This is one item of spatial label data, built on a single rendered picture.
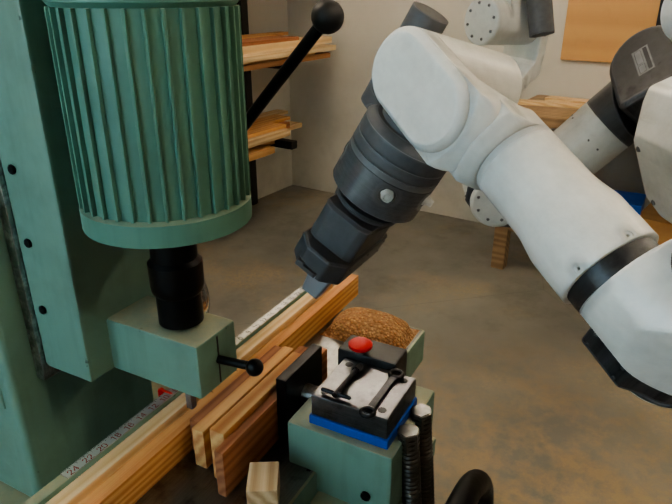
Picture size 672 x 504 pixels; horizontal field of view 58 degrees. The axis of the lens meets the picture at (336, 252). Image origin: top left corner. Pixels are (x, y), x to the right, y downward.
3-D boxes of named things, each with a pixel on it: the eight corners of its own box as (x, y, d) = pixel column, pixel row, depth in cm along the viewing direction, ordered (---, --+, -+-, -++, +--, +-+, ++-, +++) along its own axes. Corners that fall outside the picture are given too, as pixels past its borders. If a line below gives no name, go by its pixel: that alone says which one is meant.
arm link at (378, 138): (468, 192, 56) (546, 87, 50) (385, 188, 50) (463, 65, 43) (404, 119, 62) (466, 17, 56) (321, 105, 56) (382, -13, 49)
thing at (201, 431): (206, 469, 73) (202, 432, 71) (195, 464, 74) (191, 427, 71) (295, 380, 89) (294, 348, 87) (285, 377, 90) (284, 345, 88)
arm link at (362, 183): (348, 309, 55) (416, 211, 49) (268, 243, 57) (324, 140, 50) (401, 258, 66) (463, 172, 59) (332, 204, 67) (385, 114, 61)
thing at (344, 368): (387, 450, 67) (389, 409, 65) (301, 420, 72) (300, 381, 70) (428, 387, 78) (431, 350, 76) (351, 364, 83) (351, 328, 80)
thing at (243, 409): (227, 483, 71) (223, 434, 68) (214, 477, 72) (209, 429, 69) (306, 398, 86) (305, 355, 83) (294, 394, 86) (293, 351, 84)
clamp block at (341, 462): (388, 523, 69) (390, 461, 66) (286, 482, 75) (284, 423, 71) (432, 444, 81) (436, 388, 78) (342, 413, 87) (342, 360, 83)
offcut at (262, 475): (251, 486, 70) (249, 461, 69) (280, 485, 71) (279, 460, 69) (247, 516, 66) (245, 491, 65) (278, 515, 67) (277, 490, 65)
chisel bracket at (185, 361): (203, 412, 69) (196, 348, 66) (113, 377, 75) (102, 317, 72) (241, 378, 75) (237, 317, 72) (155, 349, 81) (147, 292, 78)
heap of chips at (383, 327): (398, 357, 95) (400, 336, 93) (320, 335, 101) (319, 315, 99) (419, 330, 102) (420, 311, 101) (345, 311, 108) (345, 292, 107)
